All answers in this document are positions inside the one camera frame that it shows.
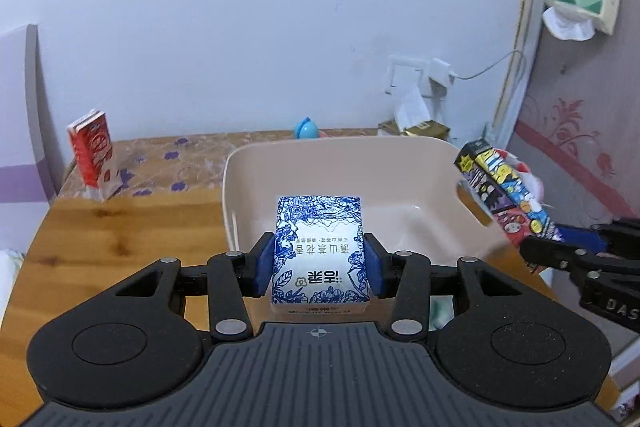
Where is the blue white tissue pack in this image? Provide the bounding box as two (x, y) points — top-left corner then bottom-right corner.
(270, 195), (370, 315)

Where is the white door frame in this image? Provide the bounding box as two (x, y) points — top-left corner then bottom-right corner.
(492, 0), (544, 148)

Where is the white wall socket plate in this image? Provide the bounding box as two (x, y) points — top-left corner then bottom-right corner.
(385, 55), (430, 95)

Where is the white purple headboard panel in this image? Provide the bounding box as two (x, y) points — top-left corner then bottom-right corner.
(0, 24), (55, 253)

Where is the colourful cartoon card box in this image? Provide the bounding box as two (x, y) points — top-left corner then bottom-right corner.
(454, 139), (562, 246)

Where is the red white milk carton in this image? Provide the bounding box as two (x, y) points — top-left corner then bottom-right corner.
(66, 109), (122, 202)

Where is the white charger plug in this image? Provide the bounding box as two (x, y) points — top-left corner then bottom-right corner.
(427, 58), (454, 89)

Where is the beige plastic storage bin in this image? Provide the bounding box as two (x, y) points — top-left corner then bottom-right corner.
(221, 136), (511, 265)

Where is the white charger cable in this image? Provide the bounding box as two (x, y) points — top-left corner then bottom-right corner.
(449, 48), (526, 82)

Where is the blue round toy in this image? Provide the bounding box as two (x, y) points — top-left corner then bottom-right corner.
(294, 117), (321, 140)

